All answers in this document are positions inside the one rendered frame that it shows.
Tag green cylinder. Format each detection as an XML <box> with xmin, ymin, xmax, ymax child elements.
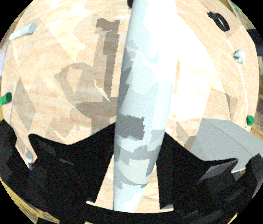
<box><xmin>1</xmin><ymin>92</ymin><xmax>11</xmax><ymax>105</ymax></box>

